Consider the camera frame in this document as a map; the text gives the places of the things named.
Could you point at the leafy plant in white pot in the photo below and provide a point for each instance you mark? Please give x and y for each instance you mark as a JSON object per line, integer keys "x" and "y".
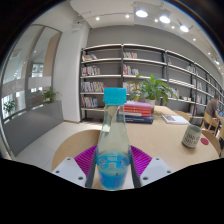
{"x": 151, "y": 88}

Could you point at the pink book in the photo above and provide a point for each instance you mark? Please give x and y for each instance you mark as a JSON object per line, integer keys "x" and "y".
{"x": 138, "y": 104}

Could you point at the dark blue book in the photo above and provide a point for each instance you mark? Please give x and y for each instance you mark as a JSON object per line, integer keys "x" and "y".
{"x": 140, "y": 119}

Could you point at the small green potted plant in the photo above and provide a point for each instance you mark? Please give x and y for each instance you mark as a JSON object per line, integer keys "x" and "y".
{"x": 49, "y": 95}
{"x": 9, "y": 106}

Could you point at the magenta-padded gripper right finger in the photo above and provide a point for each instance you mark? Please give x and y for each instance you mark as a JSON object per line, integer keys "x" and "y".
{"x": 141, "y": 160}

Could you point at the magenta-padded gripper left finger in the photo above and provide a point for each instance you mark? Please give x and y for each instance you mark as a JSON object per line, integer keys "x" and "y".
{"x": 83, "y": 161}

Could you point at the red book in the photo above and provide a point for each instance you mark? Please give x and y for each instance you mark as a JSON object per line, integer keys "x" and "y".
{"x": 138, "y": 111}

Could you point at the grey shelf unit with books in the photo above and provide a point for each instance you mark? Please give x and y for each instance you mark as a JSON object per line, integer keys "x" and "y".
{"x": 100, "y": 71}

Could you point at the grey-framed glass door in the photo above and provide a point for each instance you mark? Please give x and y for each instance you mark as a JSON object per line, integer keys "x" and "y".
{"x": 20, "y": 86}

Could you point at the clear bottle with blue cap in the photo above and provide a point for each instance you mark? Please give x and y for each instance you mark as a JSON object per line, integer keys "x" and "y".
{"x": 112, "y": 156}

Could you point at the round ceiling lights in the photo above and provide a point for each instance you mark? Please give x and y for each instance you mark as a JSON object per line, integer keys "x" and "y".
{"x": 164, "y": 19}

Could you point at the person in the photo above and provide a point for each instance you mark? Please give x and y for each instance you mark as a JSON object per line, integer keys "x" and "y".
{"x": 211, "y": 110}

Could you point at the grey patterned ceramic cup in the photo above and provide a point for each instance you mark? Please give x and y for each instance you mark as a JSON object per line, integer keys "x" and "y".
{"x": 191, "y": 136}

